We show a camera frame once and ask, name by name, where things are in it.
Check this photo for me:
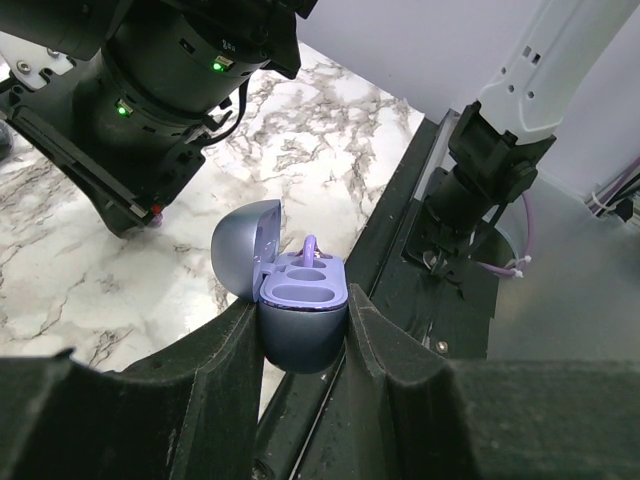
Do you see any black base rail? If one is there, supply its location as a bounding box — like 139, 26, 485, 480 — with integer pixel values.
253, 111, 498, 479

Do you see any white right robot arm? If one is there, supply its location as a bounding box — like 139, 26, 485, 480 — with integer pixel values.
1, 1, 638, 236

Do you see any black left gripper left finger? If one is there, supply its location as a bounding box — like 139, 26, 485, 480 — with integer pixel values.
1, 301, 263, 479

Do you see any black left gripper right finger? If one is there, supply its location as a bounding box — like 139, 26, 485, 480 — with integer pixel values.
346, 285, 639, 479

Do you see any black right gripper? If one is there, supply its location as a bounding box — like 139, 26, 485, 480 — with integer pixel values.
1, 79, 204, 237

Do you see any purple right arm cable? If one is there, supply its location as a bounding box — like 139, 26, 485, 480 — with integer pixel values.
482, 154, 640, 281

